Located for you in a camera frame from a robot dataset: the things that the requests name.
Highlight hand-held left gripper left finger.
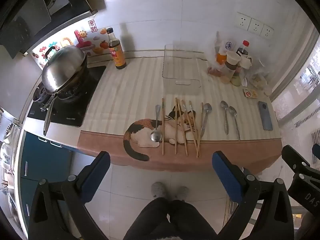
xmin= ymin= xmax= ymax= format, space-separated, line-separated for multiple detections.
xmin=29 ymin=151 xmax=111 ymax=240

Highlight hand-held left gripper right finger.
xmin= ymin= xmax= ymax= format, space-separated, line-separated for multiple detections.
xmin=212 ymin=151 xmax=294 ymax=240

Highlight bunch of wooden chopsticks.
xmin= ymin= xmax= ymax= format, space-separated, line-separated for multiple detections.
xmin=161 ymin=97 xmax=204 ymax=158

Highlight clear plastic tray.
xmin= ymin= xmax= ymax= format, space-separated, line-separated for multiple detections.
xmin=162 ymin=44 xmax=208 ymax=88

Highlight grey slipper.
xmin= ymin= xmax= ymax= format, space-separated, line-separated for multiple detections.
xmin=174 ymin=186 xmax=189 ymax=201
xmin=151 ymin=182 xmax=167 ymax=201

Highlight blue smartphone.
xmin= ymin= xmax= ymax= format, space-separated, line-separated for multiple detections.
xmin=258 ymin=101 xmax=274 ymax=131

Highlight blue kitchen cabinet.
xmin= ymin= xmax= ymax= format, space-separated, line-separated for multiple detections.
xmin=19 ymin=132 xmax=73 ymax=230

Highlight person's legs in black pants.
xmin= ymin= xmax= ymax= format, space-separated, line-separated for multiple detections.
xmin=122 ymin=197 xmax=218 ymax=240

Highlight round bowl steel spoon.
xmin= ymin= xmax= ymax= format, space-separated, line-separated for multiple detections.
xmin=150 ymin=104 xmax=163 ymax=142

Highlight small printed card box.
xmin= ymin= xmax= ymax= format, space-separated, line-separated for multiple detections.
xmin=242 ymin=88 xmax=258 ymax=98

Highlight black cooktop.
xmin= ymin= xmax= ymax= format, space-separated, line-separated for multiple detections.
xmin=27 ymin=66 xmax=107 ymax=128

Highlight clear plastic bag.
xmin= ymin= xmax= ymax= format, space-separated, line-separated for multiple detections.
xmin=246 ymin=60 xmax=273 ymax=97

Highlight cat print table mat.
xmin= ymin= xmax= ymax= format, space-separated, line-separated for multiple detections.
xmin=77 ymin=52 xmax=283 ymax=173

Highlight glass jar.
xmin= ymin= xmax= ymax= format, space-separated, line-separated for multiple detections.
xmin=223 ymin=62 xmax=238 ymax=81

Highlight white mug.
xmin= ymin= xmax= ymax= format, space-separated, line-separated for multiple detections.
xmin=240 ymin=55 xmax=253 ymax=69

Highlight steel wok lid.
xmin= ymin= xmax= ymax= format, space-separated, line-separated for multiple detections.
xmin=41 ymin=45 xmax=88 ymax=94

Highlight white paper cup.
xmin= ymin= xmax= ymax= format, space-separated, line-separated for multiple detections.
xmin=226 ymin=51 xmax=242 ymax=66

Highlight orange drink bottle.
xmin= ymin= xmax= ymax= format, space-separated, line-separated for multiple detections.
xmin=216 ymin=47 xmax=227 ymax=66

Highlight red cap cola bottle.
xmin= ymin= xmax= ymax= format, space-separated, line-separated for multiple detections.
xmin=236 ymin=40 xmax=250 ymax=57

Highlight dark soy sauce bottle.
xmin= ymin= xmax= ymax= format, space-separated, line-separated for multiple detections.
xmin=106 ymin=27 xmax=127 ymax=70

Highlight range hood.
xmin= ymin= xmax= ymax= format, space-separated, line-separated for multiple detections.
xmin=0 ymin=0 xmax=98 ymax=57

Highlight wok with long handle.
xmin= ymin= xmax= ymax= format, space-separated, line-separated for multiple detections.
xmin=40 ymin=62 xmax=88 ymax=136

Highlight white wall socket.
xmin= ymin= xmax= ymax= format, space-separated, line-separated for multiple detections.
xmin=234 ymin=12 xmax=252 ymax=31
xmin=261 ymin=25 xmax=275 ymax=39
xmin=248 ymin=18 xmax=264 ymax=36

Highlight colourful wall sticker sheet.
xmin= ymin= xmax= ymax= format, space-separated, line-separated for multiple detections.
xmin=31 ymin=20 xmax=113 ymax=67

